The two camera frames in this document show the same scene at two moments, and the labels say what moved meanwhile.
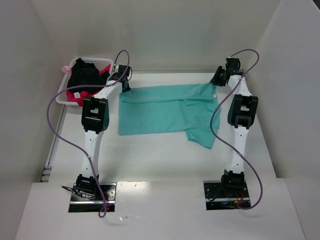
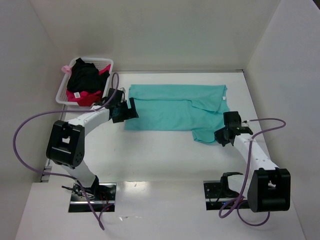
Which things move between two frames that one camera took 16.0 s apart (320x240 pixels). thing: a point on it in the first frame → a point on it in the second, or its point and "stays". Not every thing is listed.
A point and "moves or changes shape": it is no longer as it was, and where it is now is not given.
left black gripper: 125,85 → 125,111
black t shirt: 82,73 stays
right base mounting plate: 216,199 stays
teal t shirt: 193,109 moves or changes shape
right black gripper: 217,78 → 225,133
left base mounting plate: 79,204 stays
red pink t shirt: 78,97 stays
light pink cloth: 67,69 stays
